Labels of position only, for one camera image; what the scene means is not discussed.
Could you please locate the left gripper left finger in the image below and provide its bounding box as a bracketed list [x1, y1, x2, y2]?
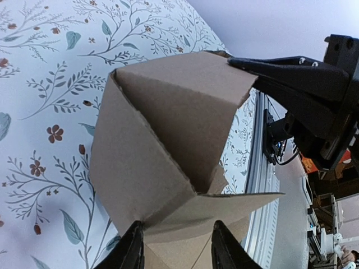
[95, 220, 145, 269]

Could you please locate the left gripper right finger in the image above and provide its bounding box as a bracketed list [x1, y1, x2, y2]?
[211, 220, 262, 269]

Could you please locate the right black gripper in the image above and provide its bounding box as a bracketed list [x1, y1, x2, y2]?
[228, 35, 358, 170]

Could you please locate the brown cardboard box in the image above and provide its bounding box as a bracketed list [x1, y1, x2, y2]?
[89, 52, 280, 268]

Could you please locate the floral patterned table mat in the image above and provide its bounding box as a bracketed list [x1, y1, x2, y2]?
[0, 0, 257, 269]

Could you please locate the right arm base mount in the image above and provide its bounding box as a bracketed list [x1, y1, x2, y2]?
[263, 109, 300, 166]

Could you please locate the aluminium front rail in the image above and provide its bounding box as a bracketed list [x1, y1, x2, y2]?
[243, 89, 312, 269]

